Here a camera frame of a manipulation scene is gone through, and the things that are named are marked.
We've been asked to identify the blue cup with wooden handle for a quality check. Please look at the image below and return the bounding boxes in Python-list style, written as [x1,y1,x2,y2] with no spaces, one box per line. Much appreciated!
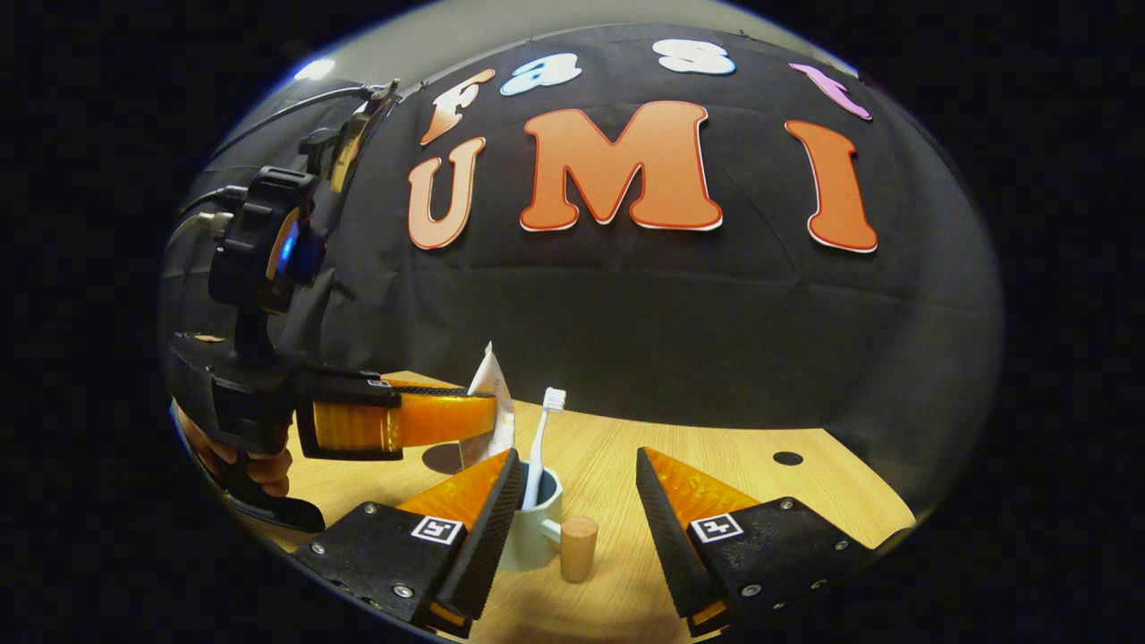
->
[496,465,599,584]

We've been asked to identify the white toothpaste tube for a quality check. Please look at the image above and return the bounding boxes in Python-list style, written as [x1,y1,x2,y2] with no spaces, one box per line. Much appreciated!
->
[458,341,517,470]

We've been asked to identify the white toothbrush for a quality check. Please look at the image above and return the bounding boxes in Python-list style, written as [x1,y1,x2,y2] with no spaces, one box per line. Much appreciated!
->
[522,386,567,511]

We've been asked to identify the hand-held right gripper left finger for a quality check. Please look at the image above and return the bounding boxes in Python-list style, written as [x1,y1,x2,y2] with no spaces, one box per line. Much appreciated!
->
[291,447,524,640]

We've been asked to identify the dark round coaster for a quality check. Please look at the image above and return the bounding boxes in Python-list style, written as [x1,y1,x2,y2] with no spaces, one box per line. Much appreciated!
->
[421,442,466,476]

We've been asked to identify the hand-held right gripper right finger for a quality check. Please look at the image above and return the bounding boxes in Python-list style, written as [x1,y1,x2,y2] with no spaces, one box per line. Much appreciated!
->
[635,446,874,639]

